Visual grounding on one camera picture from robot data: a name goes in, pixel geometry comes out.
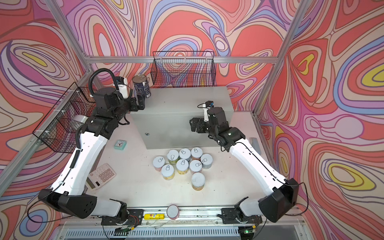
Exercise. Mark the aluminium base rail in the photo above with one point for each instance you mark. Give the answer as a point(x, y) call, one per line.
point(193, 223)

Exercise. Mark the yellow can centre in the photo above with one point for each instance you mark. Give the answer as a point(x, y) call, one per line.
point(182, 166)

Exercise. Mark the orange pink can pull tab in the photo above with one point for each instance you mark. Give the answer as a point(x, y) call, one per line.
point(196, 153)

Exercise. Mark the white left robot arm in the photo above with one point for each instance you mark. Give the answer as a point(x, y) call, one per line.
point(66, 195)

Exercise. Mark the pink can fruit print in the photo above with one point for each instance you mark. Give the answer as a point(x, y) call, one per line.
point(195, 166)

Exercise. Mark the pink calculator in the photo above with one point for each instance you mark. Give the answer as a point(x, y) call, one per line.
point(100, 177)

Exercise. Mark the black wire basket wall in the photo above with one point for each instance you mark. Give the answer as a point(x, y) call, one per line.
point(183, 69)
point(57, 130)

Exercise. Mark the yellow can pull tab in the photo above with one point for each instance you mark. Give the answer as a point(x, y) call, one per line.
point(168, 172)

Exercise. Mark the white roll in basket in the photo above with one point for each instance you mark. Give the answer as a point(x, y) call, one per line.
point(80, 119)

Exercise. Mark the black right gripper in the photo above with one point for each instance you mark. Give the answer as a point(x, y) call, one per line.
point(201, 122)

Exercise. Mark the green can pull tab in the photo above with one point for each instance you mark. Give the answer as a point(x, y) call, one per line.
point(173, 156)

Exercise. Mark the black wire basket left wall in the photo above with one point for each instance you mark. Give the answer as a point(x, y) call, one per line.
point(57, 130)

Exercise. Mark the pink can front left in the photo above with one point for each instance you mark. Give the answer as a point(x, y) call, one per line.
point(158, 163)

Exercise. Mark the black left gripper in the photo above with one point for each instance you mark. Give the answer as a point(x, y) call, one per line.
point(140, 101)

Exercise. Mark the yellow green can plastic lid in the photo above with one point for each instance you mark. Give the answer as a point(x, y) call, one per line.
point(198, 181)

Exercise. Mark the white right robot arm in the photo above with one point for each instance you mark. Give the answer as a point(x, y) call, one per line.
point(280, 193)

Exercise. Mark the teal can pull tab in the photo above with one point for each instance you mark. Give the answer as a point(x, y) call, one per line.
point(185, 154)

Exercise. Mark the mint green alarm clock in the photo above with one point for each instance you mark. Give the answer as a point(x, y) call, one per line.
point(120, 145)

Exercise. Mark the grey metal cabinet box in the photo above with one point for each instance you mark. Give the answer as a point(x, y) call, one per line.
point(165, 121)

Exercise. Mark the teal can far right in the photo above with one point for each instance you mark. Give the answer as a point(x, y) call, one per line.
point(207, 161)

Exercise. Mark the black wire basket back wall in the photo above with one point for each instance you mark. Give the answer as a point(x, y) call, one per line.
point(183, 69)

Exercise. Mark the dark blue tin can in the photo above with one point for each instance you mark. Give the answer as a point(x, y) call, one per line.
point(141, 84)

